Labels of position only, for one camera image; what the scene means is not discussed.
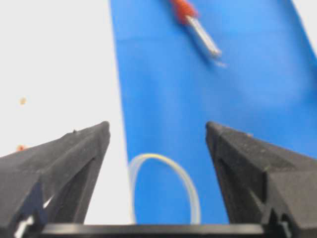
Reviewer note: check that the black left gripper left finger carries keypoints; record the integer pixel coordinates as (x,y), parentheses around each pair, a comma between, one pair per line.
(52,182)

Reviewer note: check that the red soldering iron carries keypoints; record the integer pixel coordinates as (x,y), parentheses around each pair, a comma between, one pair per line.
(187,15)

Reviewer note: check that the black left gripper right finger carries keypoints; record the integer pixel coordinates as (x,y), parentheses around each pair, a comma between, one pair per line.
(262,183)

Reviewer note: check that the blue table cloth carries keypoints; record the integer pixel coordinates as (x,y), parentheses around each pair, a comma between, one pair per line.
(265,84)

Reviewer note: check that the white foam board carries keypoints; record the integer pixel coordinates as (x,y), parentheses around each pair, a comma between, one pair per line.
(58,73)

